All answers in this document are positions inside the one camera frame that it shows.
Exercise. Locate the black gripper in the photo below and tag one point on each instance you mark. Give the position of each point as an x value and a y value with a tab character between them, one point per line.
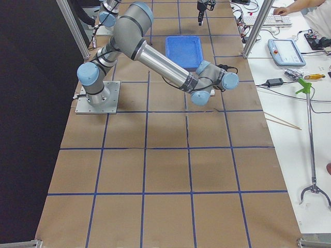
200	6

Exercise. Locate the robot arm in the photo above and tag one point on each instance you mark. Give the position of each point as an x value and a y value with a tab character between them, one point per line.
128	38
108	12

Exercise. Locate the blue plastic tray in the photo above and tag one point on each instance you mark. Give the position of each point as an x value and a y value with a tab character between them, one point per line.
186	51

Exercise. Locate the person hand at keyboard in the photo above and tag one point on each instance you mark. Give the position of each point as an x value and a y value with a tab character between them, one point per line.
281	11

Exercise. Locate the white keyboard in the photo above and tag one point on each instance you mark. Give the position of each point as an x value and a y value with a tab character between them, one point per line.
270	21

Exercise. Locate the teach pendant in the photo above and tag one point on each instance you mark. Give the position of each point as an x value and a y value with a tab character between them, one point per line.
285	53

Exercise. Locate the black power adapter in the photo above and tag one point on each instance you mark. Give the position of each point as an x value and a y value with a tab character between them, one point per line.
274	82

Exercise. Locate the wooden chopsticks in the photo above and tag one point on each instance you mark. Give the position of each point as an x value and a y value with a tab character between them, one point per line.
280	121

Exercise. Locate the reacher grabber tool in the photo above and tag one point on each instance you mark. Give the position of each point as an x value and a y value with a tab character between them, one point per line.
313	188

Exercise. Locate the aluminium post right side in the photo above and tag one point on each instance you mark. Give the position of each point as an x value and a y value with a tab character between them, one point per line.
263	13

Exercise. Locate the aluminium post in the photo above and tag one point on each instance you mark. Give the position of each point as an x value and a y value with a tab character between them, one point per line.
263	13
74	28

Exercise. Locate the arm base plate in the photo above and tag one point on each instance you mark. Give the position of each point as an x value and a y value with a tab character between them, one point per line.
104	103
105	31

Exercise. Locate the yellow handled tool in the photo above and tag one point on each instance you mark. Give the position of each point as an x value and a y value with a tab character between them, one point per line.
316	76

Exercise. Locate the aluminium post left side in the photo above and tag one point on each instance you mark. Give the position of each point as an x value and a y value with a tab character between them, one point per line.
74	28

